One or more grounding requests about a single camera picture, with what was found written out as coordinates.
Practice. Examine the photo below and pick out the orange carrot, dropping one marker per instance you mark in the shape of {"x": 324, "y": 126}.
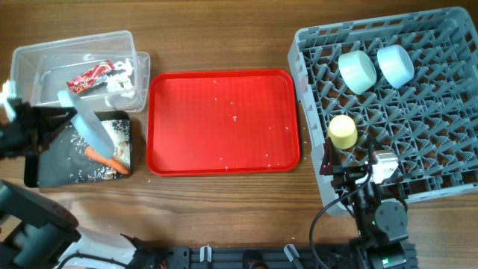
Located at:
{"x": 110, "y": 162}

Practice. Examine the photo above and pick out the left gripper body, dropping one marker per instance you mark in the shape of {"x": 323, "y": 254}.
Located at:
{"x": 25, "y": 131}

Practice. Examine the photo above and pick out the red snack wrapper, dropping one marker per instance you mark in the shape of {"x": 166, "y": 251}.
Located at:
{"x": 92, "y": 77}

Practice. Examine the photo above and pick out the black tray bin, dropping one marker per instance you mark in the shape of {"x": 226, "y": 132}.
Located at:
{"x": 52, "y": 168}

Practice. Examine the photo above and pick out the spilled rice and peanuts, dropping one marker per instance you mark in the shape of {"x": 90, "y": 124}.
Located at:
{"x": 86, "y": 170}

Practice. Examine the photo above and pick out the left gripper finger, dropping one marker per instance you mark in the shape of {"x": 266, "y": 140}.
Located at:
{"x": 45, "y": 114}
{"x": 51, "y": 127}

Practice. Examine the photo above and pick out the clear plastic bin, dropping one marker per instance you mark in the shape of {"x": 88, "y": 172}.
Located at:
{"x": 41, "y": 70}

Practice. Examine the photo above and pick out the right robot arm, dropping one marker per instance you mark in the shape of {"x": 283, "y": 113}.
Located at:
{"x": 381, "y": 223}

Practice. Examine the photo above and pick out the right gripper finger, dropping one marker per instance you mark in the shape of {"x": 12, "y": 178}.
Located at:
{"x": 331, "y": 164}
{"x": 372, "y": 144}

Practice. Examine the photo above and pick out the grey dishwasher rack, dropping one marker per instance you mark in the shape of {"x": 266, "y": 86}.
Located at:
{"x": 430, "y": 122}

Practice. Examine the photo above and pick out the yellow cup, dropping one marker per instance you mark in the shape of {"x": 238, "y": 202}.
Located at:
{"x": 343, "y": 132}

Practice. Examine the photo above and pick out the white tissue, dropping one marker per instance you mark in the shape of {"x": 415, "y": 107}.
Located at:
{"x": 124, "y": 66}
{"x": 120, "y": 83}

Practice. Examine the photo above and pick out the white tissue in bin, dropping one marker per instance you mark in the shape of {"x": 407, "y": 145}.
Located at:
{"x": 124, "y": 66}

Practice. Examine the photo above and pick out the light blue bowl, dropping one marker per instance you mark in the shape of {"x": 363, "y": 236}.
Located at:
{"x": 396, "y": 65}

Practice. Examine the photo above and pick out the green bowl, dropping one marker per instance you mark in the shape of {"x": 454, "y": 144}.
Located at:
{"x": 357, "y": 71}

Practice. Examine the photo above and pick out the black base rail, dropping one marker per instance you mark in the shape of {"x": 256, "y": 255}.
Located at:
{"x": 332, "y": 255}

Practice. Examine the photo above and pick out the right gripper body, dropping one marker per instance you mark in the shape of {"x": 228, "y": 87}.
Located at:
{"x": 348, "y": 176}

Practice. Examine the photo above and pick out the light blue plate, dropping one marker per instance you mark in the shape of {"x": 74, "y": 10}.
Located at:
{"x": 87, "y": 124}

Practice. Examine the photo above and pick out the red serving tray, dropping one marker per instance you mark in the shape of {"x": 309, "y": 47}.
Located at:
{"x": 222, "y": 122}

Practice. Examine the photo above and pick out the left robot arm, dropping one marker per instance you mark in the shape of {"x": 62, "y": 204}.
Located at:
{"x": 37, "y": 232}

